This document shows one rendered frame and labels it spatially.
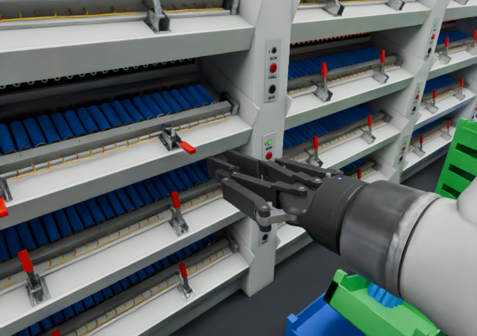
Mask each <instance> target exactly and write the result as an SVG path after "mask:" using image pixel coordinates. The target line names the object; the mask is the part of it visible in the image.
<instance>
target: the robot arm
mask: <svg viewBox="0 0 477 336"><path fill-rule="evenodd" d="M226 157H227V162H225V161H222V160H220V159H218V158H215V157H213V156H208V157H207V168H208V174H209V176H210V177H212V178H214V179H216V180H217V182H219V183H221V187H222V193H223V198H224V199H225V200H226V201H227V202H229V203H231V204H232V205H233V206H234V207H236V208H237V209H238V210H240V211H242V213H244V214H245V215H247V216H248V217H250V218H251V219H252V220H254V221H255V222H256V223H257V225H258V227H259V229H260V231H262V232H270V231H271V229H272V225H271V224H275V223H279V222H286V223H287V224H288V225H290V226H293V227H301V228H303V229H304V230H305V231H306V232H307V233H308V235H310V237H311V238H312V240H313V241H314V242H316V243H317V244H318V245H320V246H322V247H324V248H326V249H328V250H329V251H332V252H334V253H335V254H337V255H339V256H341V259H342V261H343V263H344V265H345V266H346V267H347V268H348V269H349V270H350V271H353V272H354V273H356V274H358V275H359V276H361V277H363V278H365V279H366V280H368V281H370V282H372V283H374V284H375V285H377V286H379V287H381V288H383V289H384V290H386V291H387V292H389V294H391V295H392V296H395V297H396V298H401V299H402V300H404V301H405V302H407V303H409V304H410V305H411V306H413V307H414V308H416V309H418V311H420V312H421V313H422V314H423V315H425V316H426V317H427V318H428V319H429V320H430V321H431V322H432V323H433V324H434V325H435V326H436V327H437V328H439V329H440V330H441V331H442V332H443V333H444V334H446V335H448V336H477V176H476V178H475V179H474V180H473V182H472V183H471V184H470V185H469V186H468V187H467V188H466V189H465V190H464V191H463V192H462V193H461V194H460V196H459V197H458V199H457V200H454V199H450V198H447V197H442V196H440V195H438V194H436V193H431V192H425V191H422V190H418V189H415V188H411V187H407V186H405V185H401V184H398V183H394V182H391V181H388V180H376V181H373V182H372V183H367V182H365V181H362V180H359V179H355V178H352V177H349V176H347V175H344V172H343V171H342V170H334V169H326V168H320V167H317V166H312V165H309V164H306V163H301V162H298V161H293V160H290V159H286V158H281V157H277V158H275V161H273V162H272V161H269V160H264V161H261V160H259V159H257V158H254V157H251V156H247V155H245V154H243V153H239V152H237V151H233V150H231V149H229V150H227V151H226ZM284 166H285V168H284ZM262 175H263V179H262Z"/></svg>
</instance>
